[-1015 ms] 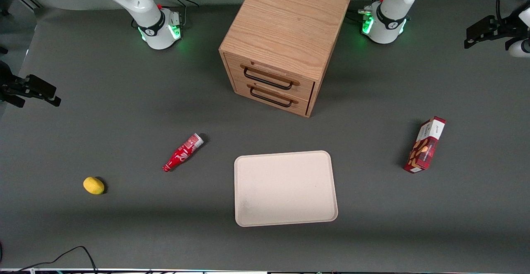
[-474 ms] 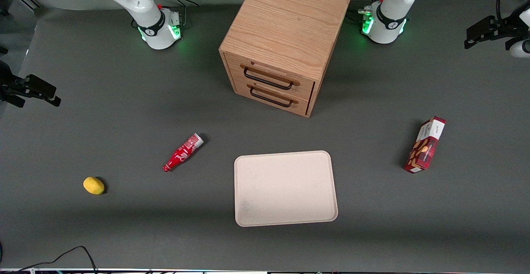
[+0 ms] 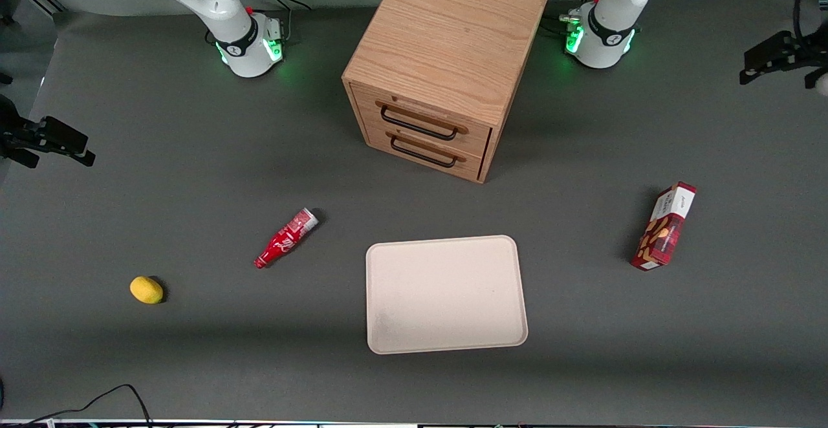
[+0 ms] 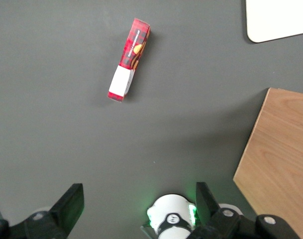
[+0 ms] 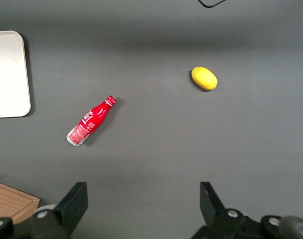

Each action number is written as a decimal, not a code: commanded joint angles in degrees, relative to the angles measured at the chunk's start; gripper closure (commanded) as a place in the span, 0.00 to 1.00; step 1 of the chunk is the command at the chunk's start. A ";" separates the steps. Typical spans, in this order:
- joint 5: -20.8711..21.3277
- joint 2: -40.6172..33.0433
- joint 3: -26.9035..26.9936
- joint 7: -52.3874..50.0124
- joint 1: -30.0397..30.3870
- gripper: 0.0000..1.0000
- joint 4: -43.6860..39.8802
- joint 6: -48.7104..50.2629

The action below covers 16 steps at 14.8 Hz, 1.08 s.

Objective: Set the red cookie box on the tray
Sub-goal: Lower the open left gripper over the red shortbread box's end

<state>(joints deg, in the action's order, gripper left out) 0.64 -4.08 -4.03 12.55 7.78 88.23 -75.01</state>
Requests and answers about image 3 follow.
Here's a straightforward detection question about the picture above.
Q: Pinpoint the red tartan cookie box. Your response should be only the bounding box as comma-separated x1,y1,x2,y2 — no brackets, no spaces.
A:
631,181,698,272

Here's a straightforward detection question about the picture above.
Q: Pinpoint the beige rectangular tray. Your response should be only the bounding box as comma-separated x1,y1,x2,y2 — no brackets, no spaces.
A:
365,235,528,355

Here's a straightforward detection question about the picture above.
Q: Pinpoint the wooden drawer front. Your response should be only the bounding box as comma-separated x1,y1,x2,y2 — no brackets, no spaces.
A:
353,84,493,157
364,122,486,180

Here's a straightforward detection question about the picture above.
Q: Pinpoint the red cola bottle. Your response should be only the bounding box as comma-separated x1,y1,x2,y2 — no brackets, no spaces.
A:
254,208,320,270

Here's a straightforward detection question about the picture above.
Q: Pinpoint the wooden drawer cabinet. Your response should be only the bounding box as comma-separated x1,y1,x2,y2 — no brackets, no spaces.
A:
342,0,549,184

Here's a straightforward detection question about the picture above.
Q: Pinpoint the yellow lemon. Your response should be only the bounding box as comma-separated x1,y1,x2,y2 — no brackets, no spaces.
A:
129,276,164,305

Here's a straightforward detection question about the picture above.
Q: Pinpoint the black drawer handle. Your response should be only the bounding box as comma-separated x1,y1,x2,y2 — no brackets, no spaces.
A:
389,135,459,169
380,105,461,142

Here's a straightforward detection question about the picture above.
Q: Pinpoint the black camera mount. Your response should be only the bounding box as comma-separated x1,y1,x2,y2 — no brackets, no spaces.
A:
0,95,96,169
739,30,828,89

